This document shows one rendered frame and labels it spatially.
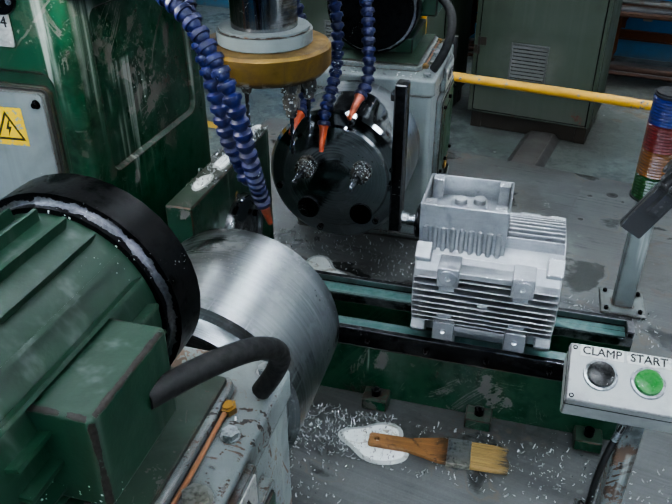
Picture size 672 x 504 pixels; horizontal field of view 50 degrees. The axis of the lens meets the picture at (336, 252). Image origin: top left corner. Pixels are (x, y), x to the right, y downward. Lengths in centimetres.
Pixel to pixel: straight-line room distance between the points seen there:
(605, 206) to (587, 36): 238
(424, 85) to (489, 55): 283
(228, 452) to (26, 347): 22
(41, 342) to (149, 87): 71
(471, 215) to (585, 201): 87
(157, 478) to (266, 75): 54
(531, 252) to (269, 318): 41
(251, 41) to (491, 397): 62
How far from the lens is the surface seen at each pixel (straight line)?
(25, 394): 46
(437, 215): 100
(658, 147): 130
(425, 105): 145
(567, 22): 413
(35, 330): 47
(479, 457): 110
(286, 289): 83
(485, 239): 101
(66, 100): 98
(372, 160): 127
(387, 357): 112
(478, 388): 113
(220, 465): 60
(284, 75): 95
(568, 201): 183
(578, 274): 154
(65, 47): 95
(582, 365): 87
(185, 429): 61
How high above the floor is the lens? 160
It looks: 31 degrees down
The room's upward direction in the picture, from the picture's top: straight up
